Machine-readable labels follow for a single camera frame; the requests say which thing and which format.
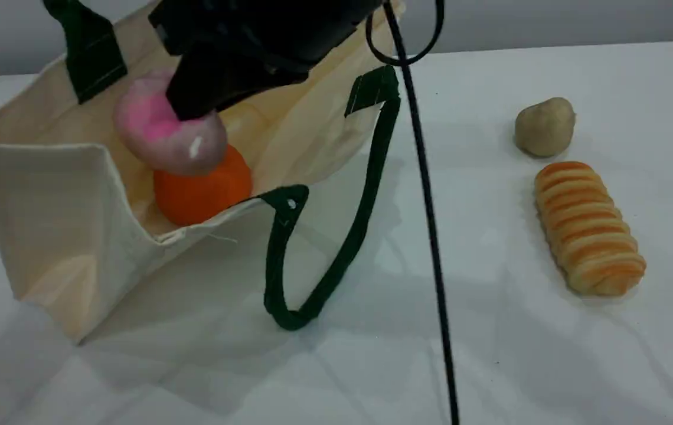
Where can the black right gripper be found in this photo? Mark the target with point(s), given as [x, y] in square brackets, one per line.
[265, 29]

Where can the striped golden bread roll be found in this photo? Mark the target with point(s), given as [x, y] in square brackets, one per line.
[587, 230]

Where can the orange fruit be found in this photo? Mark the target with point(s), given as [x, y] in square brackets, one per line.
[201, 192]

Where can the beige potato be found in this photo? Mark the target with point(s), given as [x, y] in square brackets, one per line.
[544, 128]

